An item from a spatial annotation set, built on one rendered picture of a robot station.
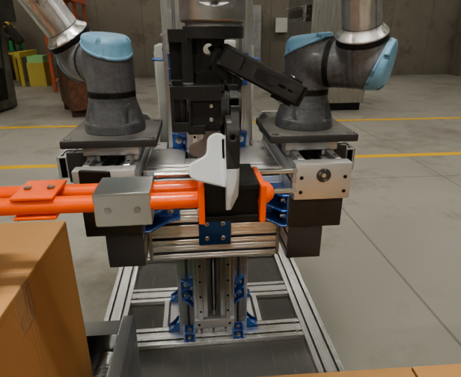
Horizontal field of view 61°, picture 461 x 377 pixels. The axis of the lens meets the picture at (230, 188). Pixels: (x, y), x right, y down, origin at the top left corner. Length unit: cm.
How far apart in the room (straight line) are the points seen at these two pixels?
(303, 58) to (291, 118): 15
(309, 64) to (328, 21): 583
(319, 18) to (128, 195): 638
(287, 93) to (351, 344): 155
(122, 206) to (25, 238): 29
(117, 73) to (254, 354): 104
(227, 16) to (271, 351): 125
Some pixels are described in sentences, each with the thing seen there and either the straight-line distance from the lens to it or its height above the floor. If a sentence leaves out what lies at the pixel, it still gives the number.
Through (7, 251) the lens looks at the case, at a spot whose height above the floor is 95.
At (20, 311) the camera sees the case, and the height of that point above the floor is 92.
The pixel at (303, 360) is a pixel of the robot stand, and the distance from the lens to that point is 151.
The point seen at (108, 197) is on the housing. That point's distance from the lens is 49.
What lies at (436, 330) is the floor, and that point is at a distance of 212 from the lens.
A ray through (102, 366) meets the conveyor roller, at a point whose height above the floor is 55.
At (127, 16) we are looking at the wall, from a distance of 1198.
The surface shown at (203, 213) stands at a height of 107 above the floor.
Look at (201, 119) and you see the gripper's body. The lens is 46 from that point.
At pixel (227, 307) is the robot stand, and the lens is 137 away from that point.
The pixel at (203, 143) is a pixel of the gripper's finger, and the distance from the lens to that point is 54.
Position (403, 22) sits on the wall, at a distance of 1343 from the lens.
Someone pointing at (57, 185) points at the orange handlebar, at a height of 109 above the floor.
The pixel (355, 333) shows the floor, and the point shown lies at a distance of 197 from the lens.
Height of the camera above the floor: 128
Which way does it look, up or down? 22 degrees down
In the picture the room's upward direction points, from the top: straight up
